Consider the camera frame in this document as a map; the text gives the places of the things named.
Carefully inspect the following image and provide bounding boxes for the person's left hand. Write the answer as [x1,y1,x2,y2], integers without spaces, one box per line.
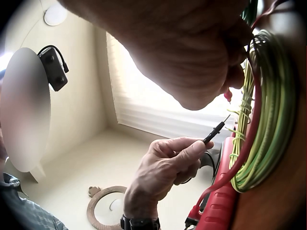
[123,137,214,219]

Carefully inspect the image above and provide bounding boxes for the person's right hand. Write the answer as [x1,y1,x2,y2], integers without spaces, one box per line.
[59,0,253,111]

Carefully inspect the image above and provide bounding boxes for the person's right fingers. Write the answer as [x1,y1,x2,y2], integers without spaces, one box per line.
[222,23,253,90]

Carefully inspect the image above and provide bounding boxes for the person's left index finger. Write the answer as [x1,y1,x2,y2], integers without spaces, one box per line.
[149,137,207,155]

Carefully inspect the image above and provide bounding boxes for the person's left thumb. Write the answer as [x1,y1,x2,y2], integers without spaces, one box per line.
[179,141,214,166]

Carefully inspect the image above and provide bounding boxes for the person's left fingers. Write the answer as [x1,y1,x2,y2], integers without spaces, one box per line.
[173,160,202,186]

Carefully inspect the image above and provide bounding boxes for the red test probe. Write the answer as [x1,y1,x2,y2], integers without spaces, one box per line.
[223,87,233,105]

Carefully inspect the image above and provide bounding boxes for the black test probe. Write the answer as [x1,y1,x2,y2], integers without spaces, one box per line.
[202,114,231,144]

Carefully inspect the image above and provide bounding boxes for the window with white blinds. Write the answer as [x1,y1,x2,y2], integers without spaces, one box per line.
[106,31,247,154]

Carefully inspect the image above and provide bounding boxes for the red multimeter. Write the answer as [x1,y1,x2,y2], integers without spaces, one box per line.
[185,123,241,230]

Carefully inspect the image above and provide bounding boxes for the black wrist band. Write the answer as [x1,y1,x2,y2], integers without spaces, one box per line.
[120,213,161,230]

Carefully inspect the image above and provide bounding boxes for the person's body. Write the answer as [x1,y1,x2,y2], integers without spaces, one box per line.
[0,157,69,230]

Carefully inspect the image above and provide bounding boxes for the round white ceiling lamp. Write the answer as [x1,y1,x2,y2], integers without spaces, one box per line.
[44,3,68,26]

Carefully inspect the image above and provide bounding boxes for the black lead wire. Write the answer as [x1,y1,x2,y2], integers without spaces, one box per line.
[182,151,222,186]

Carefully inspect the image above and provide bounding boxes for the red lead wire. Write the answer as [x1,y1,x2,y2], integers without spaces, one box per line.
[185,0,298,228]

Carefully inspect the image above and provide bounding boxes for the coil of green-yellow wire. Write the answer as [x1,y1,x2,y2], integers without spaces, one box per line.
[227,29,299,193]

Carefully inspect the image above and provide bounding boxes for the green wires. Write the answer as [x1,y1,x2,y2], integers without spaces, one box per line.
[241,0,259,25]

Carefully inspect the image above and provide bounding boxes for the round brown ring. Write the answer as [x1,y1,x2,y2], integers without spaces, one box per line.
[87,185,128,227]

